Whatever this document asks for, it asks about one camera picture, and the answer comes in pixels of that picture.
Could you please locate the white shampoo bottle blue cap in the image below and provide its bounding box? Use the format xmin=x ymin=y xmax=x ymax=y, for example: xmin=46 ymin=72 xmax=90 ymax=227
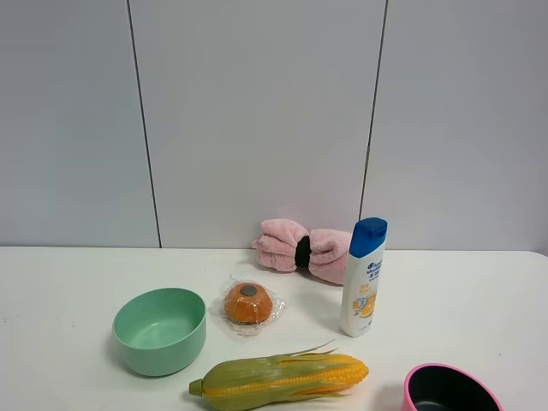
xmin=340 ymin=217 xmax=388 ymax=337

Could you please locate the pink folded towel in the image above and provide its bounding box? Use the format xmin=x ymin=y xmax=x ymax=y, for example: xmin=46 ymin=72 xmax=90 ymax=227
xmin=251 ymin=218 xmax=352 ymax=285

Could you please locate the wrapped orange toy half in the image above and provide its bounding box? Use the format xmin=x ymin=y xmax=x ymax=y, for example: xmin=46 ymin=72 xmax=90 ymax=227
xmin=208 ymin=278 xmax=288 ymax=338

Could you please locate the green plastic bowl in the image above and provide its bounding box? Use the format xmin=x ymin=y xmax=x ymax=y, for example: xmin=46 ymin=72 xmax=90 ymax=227
xmin=112 ymin=288 xmax=206 ymax=377

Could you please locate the toy corn cob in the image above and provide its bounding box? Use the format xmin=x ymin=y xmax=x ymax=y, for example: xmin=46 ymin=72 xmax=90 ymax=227
xmin=188 ymin=346 xmax=369 ymax=410

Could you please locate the pink black pot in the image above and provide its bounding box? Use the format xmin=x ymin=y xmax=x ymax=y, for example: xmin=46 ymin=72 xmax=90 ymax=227
xmin=401 ymin=363 xmax=503 ymax=411

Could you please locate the black hair tie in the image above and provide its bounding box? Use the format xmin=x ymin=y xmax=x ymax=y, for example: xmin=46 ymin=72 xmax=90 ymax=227
xmin=295 ymin=235 xmax=311 ymax=270

